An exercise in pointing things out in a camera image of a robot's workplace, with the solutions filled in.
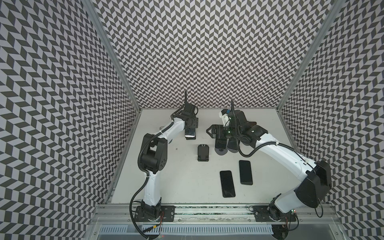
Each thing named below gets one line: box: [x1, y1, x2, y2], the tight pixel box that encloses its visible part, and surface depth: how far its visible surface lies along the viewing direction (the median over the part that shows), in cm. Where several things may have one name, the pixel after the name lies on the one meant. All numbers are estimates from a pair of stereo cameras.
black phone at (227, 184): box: [219, 170, 236, 198], surface depth 84 cm
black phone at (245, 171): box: [239, 160, 253, 186], surface depth 88 cm
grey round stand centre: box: [214, 147, 228, 156], surface depth 96 cm
